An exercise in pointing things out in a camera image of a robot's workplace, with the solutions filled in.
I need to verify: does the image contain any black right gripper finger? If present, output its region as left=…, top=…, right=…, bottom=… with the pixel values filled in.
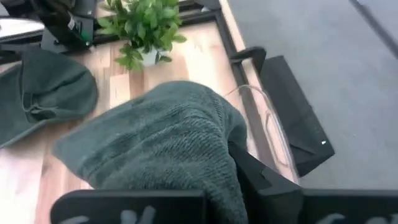
left=228, top=141, right=305, bottom=224

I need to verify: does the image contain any dark green cap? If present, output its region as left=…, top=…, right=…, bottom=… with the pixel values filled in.
left=51, top=80, right=249, bottom=224
left=0, top=46, right=100, bottom=149

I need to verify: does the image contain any black power box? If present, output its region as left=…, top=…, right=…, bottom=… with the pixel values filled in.
left=259, top=55, right=336, bottom=177

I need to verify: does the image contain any green potted plant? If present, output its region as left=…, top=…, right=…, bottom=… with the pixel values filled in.
left=96, top=0, right=188, bottom=73

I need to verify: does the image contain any white printed paper sheet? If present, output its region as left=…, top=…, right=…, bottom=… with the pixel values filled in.
left=0, top=17, right=45, bottom=41

